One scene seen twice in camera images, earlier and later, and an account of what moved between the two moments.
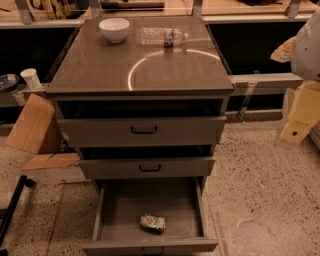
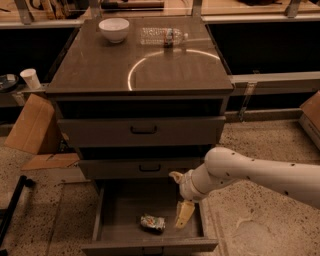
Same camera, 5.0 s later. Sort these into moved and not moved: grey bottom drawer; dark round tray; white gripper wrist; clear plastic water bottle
Moved: white gripper wrist
Not moved: grey bottom drawer; dark round tray; clear plastic water bottle
